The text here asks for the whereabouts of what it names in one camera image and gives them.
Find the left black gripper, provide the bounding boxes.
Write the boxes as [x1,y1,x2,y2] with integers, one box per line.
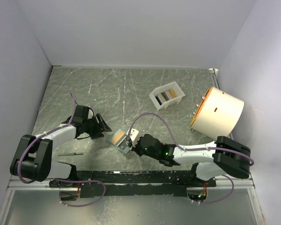
[83,112,111,139]

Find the green card holder wallet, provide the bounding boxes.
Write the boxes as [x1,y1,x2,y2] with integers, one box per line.
[109,129,131,154]

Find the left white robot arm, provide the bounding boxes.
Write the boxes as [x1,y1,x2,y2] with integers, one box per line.
[10,112,112,187]

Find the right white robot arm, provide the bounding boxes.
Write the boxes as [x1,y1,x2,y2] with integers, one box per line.
[127,134,253,187]

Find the black card in tray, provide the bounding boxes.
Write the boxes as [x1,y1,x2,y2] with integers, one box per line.
[155,95,165,105]

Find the white card tray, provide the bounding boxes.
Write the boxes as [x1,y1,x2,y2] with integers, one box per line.
[149,82,185,111]

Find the gold card in tray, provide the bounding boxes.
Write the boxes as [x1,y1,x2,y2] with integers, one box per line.
[168,90,177,98]

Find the small metal rod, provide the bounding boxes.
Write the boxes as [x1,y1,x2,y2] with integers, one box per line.
[58,152,84,157]

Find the beige cylindrical drum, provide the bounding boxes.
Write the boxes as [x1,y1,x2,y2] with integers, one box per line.
[190,87,244,140]

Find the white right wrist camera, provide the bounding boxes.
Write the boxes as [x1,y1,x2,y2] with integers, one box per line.
[126,128,141,144]

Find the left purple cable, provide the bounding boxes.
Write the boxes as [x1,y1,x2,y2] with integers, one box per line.
[17,92,106,207]

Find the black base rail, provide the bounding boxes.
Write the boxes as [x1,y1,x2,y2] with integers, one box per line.
[49,170,217,199]

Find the aluminium extrusion frame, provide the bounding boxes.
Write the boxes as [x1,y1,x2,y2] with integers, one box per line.
[0,178,256,225]

